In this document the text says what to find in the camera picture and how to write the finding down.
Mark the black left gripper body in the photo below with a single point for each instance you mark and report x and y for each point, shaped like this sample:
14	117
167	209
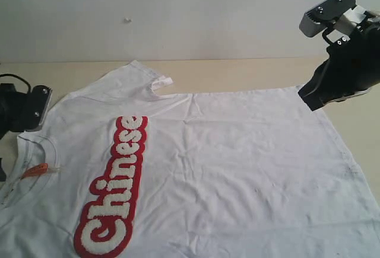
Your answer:
12	107

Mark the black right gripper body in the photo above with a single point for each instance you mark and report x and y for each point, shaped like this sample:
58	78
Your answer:
353	65

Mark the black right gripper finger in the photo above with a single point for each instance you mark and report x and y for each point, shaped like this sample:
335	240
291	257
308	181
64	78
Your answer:
310	93

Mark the white t-shirt red lettering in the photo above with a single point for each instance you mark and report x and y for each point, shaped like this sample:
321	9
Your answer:
119	171

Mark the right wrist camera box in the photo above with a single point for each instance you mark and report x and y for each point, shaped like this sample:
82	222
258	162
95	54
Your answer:
324	15

